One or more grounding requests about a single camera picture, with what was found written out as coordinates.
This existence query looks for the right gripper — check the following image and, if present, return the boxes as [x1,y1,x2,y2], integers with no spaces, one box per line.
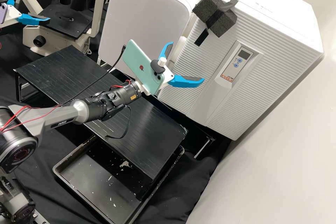
[140,41,205,96]

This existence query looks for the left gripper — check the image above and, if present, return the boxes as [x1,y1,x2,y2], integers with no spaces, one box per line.
[6,0,51,26]

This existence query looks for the incubator door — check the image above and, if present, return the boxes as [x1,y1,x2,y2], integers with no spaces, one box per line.
[157,0,266,141]

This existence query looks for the white incubator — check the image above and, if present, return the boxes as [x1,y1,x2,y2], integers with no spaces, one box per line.
[207,0,325,141]

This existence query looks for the white box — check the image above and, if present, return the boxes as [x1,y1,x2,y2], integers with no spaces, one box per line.
[97,0,207,68]

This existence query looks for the black platform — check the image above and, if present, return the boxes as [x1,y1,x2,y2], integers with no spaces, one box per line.
[86,69,188,183]
[13,45,127,104]

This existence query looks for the black tray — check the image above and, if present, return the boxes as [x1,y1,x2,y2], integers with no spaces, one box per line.
[52,134,185,224]

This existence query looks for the left wrist camera phone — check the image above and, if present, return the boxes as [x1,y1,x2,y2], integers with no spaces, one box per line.
[0,0,9,25]

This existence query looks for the wrist camera phone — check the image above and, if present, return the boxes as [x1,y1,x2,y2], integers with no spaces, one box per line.
[121,39,175,91]
[0,0,9,25]

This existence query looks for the right wrist camera phone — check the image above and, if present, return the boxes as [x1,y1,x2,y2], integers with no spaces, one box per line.
[121,39,175,91]

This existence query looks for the black cable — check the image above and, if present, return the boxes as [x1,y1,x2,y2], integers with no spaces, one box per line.
[104,104,132,140]
[78,44,127,99]

